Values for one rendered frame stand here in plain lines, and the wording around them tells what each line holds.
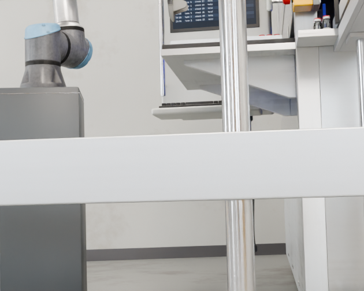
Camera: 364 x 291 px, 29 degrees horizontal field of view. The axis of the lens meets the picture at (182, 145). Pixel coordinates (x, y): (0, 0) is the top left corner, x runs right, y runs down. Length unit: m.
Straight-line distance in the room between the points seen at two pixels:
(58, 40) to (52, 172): 1.11
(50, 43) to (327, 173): 1.31
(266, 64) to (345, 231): 0.55
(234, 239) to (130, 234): 3.73
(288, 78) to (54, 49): 0.76
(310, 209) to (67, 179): 0.94
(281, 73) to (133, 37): 3.01
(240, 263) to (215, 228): 3.75
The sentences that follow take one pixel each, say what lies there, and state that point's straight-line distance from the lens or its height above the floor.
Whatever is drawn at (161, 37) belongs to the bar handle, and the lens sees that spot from 3.09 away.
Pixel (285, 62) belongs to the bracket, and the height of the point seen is 0.84.
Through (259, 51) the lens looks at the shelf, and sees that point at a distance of 2.08.
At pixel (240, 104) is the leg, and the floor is 0.60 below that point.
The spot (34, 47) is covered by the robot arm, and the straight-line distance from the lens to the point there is 2.30.
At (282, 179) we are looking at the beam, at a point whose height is 0.46.
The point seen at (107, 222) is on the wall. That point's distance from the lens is 4.94.
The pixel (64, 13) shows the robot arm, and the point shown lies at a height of 1.08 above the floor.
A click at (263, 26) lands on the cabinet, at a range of 3.11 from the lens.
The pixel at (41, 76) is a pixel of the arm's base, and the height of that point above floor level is 0.83.
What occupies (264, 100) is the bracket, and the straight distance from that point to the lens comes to 2.64.
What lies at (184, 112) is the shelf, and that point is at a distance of 2.84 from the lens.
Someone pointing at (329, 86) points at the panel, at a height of 0.74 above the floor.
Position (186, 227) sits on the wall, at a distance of 4.96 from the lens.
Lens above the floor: 0.44
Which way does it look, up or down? 4 degrees up
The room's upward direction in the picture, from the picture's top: 2 degrees counter-clockwise
